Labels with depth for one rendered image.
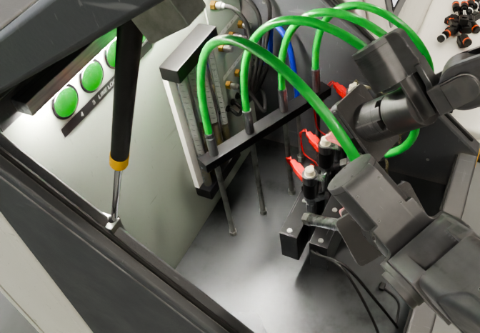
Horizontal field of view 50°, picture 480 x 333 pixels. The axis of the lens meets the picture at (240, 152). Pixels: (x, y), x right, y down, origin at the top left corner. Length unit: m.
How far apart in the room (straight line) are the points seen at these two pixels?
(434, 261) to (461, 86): 0.24
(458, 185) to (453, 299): 0.74
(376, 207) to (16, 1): 0.54
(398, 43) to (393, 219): 0.24
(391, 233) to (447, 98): 0.20
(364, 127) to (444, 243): 0.29
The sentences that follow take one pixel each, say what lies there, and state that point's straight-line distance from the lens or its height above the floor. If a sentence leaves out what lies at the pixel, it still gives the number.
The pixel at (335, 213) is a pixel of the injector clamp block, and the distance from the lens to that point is 1.04.
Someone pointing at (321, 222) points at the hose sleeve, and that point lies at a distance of 0.81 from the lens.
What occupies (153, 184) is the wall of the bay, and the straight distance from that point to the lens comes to 1.00.
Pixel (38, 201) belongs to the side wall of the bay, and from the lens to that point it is 0.66.
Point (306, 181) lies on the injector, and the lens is 0.92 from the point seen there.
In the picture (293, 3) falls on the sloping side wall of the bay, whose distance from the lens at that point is 1.10.
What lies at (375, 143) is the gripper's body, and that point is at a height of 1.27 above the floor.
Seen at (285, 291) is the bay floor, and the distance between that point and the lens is 1.12.
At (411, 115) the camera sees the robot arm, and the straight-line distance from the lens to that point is 0.67.
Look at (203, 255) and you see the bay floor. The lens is 1.19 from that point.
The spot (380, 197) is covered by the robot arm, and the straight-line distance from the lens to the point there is 0.51.
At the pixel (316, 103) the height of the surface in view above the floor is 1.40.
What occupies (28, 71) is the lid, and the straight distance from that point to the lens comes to 0.41.
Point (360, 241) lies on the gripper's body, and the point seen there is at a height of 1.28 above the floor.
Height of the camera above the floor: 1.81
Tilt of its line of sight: 46 degrees down
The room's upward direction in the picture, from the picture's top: 11 degrees counter-clockwise
